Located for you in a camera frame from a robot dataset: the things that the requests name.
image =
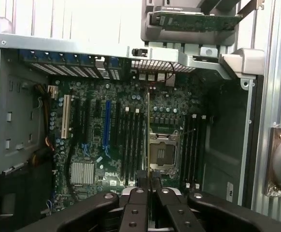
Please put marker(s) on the RAM slot white latches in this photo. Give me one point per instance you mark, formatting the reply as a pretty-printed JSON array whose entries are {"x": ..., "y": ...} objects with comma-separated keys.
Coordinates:
[
  {"x": 137, "y": 145},
  {"x": 127, "y": 145},
  {"x": 200, "y": 151},
  {"x": 190, "y": 151}
]

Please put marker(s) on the long black expansion slot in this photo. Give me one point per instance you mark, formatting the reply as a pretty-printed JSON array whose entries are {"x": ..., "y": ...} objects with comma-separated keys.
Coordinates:
[
  {"x": 78, "y": 118},
  {"x": 117, "y": 125},
  {"x": 86, "y": 120}
]

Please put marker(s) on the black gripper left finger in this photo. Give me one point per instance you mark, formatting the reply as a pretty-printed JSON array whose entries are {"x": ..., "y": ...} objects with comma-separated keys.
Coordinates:
[{"x": 135, "y": 217}]

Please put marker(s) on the green graphics card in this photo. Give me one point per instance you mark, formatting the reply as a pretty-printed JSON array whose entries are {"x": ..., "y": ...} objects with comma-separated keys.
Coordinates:
[{"x": 198, "y": 23}]

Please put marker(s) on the green motherboard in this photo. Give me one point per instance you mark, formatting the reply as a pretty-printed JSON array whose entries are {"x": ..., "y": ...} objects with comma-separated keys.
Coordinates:
[{"x": 99, "y": 135}]

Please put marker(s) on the metal CPU socket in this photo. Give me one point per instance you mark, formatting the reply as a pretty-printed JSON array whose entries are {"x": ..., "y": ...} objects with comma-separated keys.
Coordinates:
[{"x": 164, "y": 154}]

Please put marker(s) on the white expansion slot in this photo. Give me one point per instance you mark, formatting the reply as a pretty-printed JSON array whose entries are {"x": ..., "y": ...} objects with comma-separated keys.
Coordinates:
[{"x": 65, "y": 116}]

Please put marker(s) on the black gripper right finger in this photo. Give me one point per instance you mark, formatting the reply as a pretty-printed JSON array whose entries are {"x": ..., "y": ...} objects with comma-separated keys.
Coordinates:
[{"x": 176, "y": 217}]

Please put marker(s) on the open black PC case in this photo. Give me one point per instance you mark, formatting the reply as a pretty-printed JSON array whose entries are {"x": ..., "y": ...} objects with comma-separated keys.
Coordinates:
[{"x": 227, "y": 145}]

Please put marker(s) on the short black expansion slot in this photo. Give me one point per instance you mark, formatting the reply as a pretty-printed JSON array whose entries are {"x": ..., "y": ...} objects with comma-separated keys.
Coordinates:
[{"x": 98, "y": 106}]

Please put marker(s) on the grey parts rack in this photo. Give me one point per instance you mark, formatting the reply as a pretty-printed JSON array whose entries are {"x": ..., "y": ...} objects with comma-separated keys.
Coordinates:
[{"x": 145, "y": 36}]

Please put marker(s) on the blue expansion slot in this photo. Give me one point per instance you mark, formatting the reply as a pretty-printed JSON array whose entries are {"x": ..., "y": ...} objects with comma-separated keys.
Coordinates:
[{"x": 106, "y": 120}]

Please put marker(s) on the black plastic shroud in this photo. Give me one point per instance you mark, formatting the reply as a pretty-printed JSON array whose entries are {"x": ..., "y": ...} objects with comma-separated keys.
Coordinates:
[{"x": 22, "y": 193}]

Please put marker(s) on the silver chipset heatsink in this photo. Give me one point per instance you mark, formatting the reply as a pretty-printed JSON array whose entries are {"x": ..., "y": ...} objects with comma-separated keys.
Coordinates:
[{"x": 82, "y": 173}]

